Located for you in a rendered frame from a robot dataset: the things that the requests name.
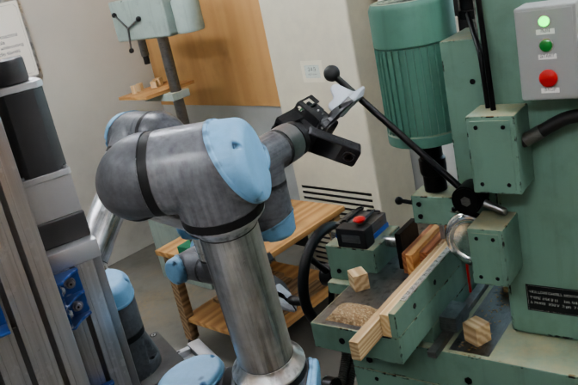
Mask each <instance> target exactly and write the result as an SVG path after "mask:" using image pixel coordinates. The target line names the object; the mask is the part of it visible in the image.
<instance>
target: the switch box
mask: <svg viewBox="0 0 578 385"><path fill-rule="evenodd" d="M513 12H514V21H515V30H516V39H517V47H518V57H519V66H520V82H521V91H522V99H523V100H524V101H533V100H555V99H578V0H547V1H540V2H533V3H524V4H522V5H521V6H519V7H518V8H516V9H515V10H514V11H513ZM541 15H547V16H549V17H550V25H549V26H548V27H540V26H539V25H538V18H539V17H540V16H541ZM547 28H554V29H555V33H554V34H541V35H536V30H539V29H547ZM544 38H549V39H551V40H552V41H553V43H554V47H553V49H552V50H551V51H550V52H542V51H541V50H540V49H539V47H538V44H539V42H540V40H542V39H544ZM552 53H556V58H554V59H543V60H538V55H540V54H552ZM543 70H553V71H555V72H556V73H557V76H558V79H557V82H556V84H555V85H554V86H552V87H545V86H543V85H542V84H541V83H540V81H539V75H540V73H541V72H542V71H543ZM544 88H559V90H560V93H543V94H542V93H541V89H544Z"/></svg>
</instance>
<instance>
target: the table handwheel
mask: <svg viewBox="0 0 578 385"><path fill-rule="evenodd" d="M336 223H337V221H331V222H327V223H324V224H322V225H321V226H320V227H318V228H317V229H316V230H315V231H314V232H313V234H312V235H311V237H310V238H309V240H308V241H307V243H306V245H305V247H304V251H303V253H302V256H301V260H300V263H299V268H298V298H299V302H300V305H301V309H302V310H303V312H304V315H305V317H306V319H307V320H308V321H309V323H311V322H312V321H313V320H314V319H315V318H316V317H317V313H316V312H315V310H314V309H313V307H312V304H311V299H310V293H309V272H310V267H311V264H312V265H313V266H315V267H316V268H318V269H319V270H320V271H319V280H320V282H321V284H322V285H326V286H328V282H329V281H330V279H332V277H331V273H330V269H329V264H328V263H325V264H322V263H320V262H319V261H318V260H316V259H315V258H314V257H313V254H314V253H315V250H316V248H317V245H318V244H319V242H320V241H321V240H322V239H323V238H324V237H325V236H326V235H327V234H328V233H330V232H331V230H333V229H335V224H336ZM328 288H329V287H328ZM334 300H335V293H330V292H329V305H330V304H331V303H332V302H333V301H334Z"/></svg>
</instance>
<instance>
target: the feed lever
mask: <svg viewBox="0 0 578 385"><path fill-rule="evenodd" d="M323 75H324V78H325V79H326V80H327V81H329V82H334V81H336V82H337V83H338V84H340V85H341V86H342V87H344V88H347V89H350V90H352V91H356V90H355V89H354V88H353V87H352V86H350V85H349V84H348V83H347V82H346V81H345V80H344V79H342V78H341V77H340V70H339V69H338V67H337V66H335V65H329V66H327V67H326V68H325V69H324V72H323ZM359 103H360V104H361V105H362V106H364V107H365V108H366V109H367V110H368V111H369V112H370V113H372V114H373V115H374V116H375V117H376V118H377V119H378V120H380V121H381V122H382V123H383V124H384V125H385V126H386V127H388V128H389V129H390V130H391V131H392V132H393V133H394V134H395V135H397V136H398V137H399V138H400V139H401V140H402V141H403V142H405V143H406V144H407V145H408V146H409V147H410V148H411V149H412V150H413V151H414V152H415V153H416V154H417V155H418V156H420V157H421V158H422V159H423V160H424V161H425V162H426V163H428V164H429V165H430V166H431V167H432V168H433V169H434V170H435V171H437V172H438V173H439V174H440V175H441V176H442V177H443V178H445V179H446V180H447V181H448V182H449V183H450V184H451V185H452V186H454V187H455V188H456V190H455V191H454V192H453V194H452V204H453V206H454V207H455V209H456V210H457V211H459V212H460V213H462V214H465V215H474V214H476V213H477V212H478V211H479V210H480V209H481V208H482V207H485V208H487V209H489V210H492V211H494V212H497V213H499V214H501V215H503V216H505V215H507V213H508V210H507V208H506V207H503V206H501V205H498V204H496V203H494V202H491V201H489V200H488V199H489V193H484V192H475V191H474V184H473V179H468V180H465V181H464V182H463V183H462V184H461V183H460V182H458V181H457V180H456V179H455V178H454V177H453V176H452V175H450V174H449V173H448V172H447V171H446V170H445V169H444V168H442V167H441V166H440V165H439V164H438V163H437V162H436V161H435V160H434V159H433V158H432V157H431V156H430V155H428V154H427V153H426V152H425V151H424V150H423V149H422V148H420V147H419V146H418V145H417V144H416V143H415V142H414V141H412V140H411V139H410V138H409V137H408V136H407V135H406V134H404V133H403V132H402V131H401V130H400V129H399V128H398V127H396V126H395V125H394V124H393V123H392V122H391V121H390V120H388V119H387V118H386V117H385V116H384V115H383V114H382V113H381V112H380V111H379V110H378V109H377V108H376V107H374V106H373V105H372V104H371V103H370V102H369V101H368V100H366V99H365V98H364V97H363V98H361V99H360V100H359Z"/></svg>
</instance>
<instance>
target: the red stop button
mask: <svg viewBox="0 0 578 385"><path fill-rule="evenodd" d="M557 79H558V76H557V73H556V72H555V71H553V70H543V71H542V72H541V73H540V75H539V81H540V83H541V84H542V85H543V86H545V87H552V86H554V85H555V84H556V82H557Z"/></svg>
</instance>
